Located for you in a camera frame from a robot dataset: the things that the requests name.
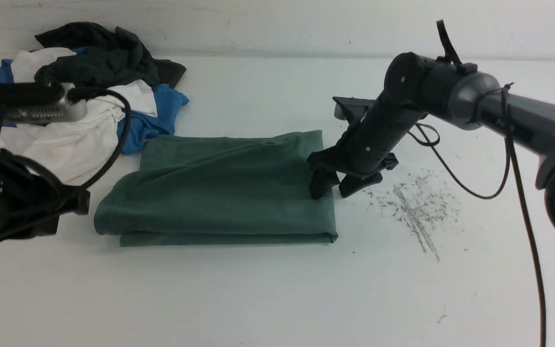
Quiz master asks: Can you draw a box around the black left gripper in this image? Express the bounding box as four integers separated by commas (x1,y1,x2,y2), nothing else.
0,149,90,242

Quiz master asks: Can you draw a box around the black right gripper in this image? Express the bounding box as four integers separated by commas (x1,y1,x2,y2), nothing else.
307,94,424,200

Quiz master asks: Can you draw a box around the green long-sleeve top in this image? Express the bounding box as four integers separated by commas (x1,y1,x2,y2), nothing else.
94,130,338,247

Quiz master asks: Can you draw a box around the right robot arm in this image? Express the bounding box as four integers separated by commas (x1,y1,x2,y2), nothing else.
307,53,555,227

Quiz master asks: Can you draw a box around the white garment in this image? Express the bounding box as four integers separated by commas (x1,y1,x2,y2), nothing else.
0,47,159,186

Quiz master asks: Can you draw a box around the blue garment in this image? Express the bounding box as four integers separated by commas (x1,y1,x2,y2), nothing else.
0,55,189,154

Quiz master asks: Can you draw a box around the dark green crumpled garment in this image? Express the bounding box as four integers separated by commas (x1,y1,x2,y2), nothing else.
34,22,186,89

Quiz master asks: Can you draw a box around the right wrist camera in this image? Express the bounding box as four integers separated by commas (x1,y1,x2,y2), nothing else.
332,96,375,125

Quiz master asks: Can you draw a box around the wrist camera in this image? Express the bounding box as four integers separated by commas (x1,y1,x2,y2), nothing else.
0,82,88,124
332,96,375,125

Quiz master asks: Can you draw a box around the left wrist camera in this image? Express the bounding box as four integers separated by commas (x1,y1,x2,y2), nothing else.
0,82,88,124

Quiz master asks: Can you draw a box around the left camera cable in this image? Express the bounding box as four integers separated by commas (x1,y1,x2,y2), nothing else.
0,88,132,193

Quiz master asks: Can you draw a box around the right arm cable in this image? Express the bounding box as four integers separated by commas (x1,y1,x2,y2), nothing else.
407,19,548,347

